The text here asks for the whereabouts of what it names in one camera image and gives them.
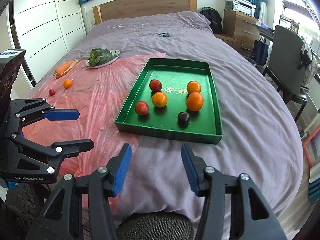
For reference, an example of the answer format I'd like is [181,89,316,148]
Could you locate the black backpack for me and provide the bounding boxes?
[200,7,223,34]

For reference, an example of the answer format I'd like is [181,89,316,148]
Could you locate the pink plastic sheet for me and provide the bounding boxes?
[21,52,167,215]

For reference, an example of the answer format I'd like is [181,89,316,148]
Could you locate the green rectangular tray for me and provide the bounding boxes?
[114,58,223,145]

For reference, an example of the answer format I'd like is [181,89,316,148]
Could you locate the wooden drawer cabinet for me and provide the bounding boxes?
[214,9,262,55]

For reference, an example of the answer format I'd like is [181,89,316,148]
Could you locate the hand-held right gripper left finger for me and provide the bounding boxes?
[24,143,132,240]

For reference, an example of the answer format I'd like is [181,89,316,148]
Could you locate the white printer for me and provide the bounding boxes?
[224,0,257,17]

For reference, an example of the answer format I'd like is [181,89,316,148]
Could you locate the glass desk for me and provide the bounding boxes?
[256,21,277,40]

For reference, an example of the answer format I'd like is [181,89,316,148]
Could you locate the leafy greens on white plate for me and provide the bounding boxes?
[86,49,121,68]

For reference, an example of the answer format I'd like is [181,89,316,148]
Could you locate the pink frame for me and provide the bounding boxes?
[301,130,320,168]

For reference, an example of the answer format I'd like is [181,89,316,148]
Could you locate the wooden headboard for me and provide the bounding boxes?
[92,0,197,26]

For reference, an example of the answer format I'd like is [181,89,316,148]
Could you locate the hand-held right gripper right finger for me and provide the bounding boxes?
[181,143,288,240]

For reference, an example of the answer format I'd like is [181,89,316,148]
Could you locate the dark blue bag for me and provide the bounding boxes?
[251,36,269,65]

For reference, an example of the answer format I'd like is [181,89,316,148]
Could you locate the grey chair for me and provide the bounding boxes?
[262,24,317,123]

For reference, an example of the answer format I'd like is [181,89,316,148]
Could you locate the grey herringbone fabric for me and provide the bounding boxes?
[116,214,195,240]

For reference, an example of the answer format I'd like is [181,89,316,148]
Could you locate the white wardrobe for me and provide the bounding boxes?
[9,0,87,85]

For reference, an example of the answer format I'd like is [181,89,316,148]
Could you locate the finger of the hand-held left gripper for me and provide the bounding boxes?
[7,134,95,173]
[11,99,80,125]

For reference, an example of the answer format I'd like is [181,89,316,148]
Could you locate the green leafy vegetable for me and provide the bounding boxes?
[89,48,113,67]

